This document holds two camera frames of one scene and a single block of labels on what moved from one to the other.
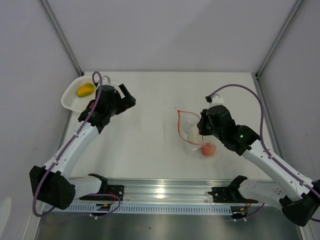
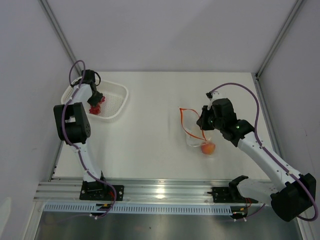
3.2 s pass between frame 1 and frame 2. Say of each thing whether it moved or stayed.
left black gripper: moved
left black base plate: stayed
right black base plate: stayed
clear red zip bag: moved
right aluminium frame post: stayed
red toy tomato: stayed
